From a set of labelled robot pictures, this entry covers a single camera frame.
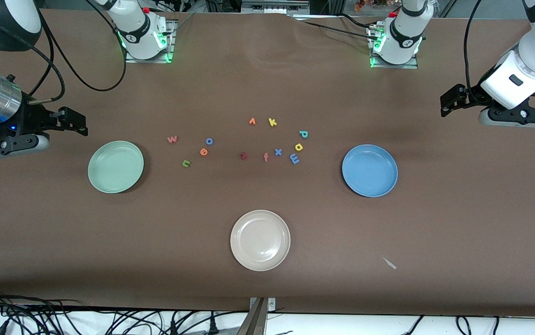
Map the green plate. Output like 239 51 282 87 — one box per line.
87 141 145 194

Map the blue plate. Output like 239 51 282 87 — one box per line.
341 144 398 198

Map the grey metal box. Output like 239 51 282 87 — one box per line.
241 0 311 14

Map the beige plate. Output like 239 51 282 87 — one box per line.
230 209 291 272

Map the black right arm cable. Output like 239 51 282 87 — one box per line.
16 0 127 104

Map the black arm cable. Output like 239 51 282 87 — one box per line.
463 0 488 101
16 0 127 104

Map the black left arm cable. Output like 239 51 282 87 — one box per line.
463 0 488 101

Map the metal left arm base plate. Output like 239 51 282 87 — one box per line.
369 23 419 69

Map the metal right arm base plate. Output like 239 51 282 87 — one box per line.
125 20 176 64

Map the black cable on tabletop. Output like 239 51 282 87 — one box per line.
302 13 380 40

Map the black floor cable tangle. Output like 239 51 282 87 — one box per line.
0 286 249 335

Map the metal table edge bracket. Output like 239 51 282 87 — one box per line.
248 297 276 335

